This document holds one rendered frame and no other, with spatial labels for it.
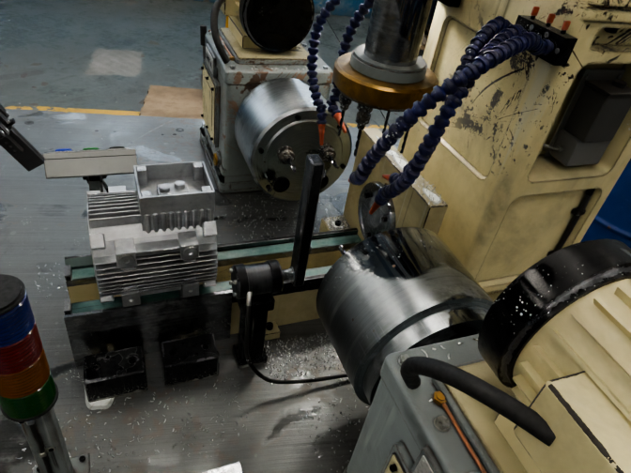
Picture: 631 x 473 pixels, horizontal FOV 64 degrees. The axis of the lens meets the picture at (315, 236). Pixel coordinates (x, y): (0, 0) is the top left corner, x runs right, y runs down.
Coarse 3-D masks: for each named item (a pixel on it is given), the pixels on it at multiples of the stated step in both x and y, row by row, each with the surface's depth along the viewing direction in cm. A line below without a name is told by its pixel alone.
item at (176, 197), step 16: (144, 176) 86; (160, 176) 89; (176, 176) 90; (192, 176) 91; (208, 176) 86; (160, 192) 84; (176, 192) 84; (192, 192) 82; (208, 192) 83; (144, 208) 80; (160, 208) 81; (176, 208) 83; (192, 208) 84; (208, 208) 85; (144, 224) 82; (160, 224) 83; (176, 224) 85; (192, 224) 86
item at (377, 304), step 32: (352, 256) 77; (384, 256) 75; (416, 256) 74; (448, 256) 77; (320, 288) 81; (352, 288) 74; (384, 288) 71; (416, 288) 69; (448, 288) 69; (480, 288) 73; (352, 320) 72; (384, 320) 68; (416, 320) 67; (448, 320) 66; (480, 320) 68; (352, 352) 72; (384, 352) 68; (352, 384) 74
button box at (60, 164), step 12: (48, 156) 96; (60, 156) 97; (72, 156) 98; (84, 156) 99; (96, 156) 99; (108, 156) 100; (120, 156) 101; (132, 156) 102; (48, 168) 96; (60, 168) 97; (72, 168) 98; (84, 168) 99; (96, 168) 100; (108, 168) 100; (120, 168) 101; (132, 168) 102
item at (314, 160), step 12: (312, 156) 76; (312, 168) 74; (312, 180) 76; (312, 192) 77; (300, 204) 81; (312, 204) 79; (300, 216) 81; (312, 216) 80; (300, 228) 82; (312, 228) 82; (300, 240) 83; (300, 252) 85; (300, 264) 86; (300, 276) 88
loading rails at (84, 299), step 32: (224, 256) 105; (256, 256) 107; (288, 256) 110; (320, 256) 113; (96, 288) 97; (224, 288) 98; (288, 288) 101; (64, 320) 85; (96, 320) 88; (128, 320) 90; (160, 320) 93; (192, 320) 96; (224, 320) 99; (288, 320) 108; (96, 352) 93
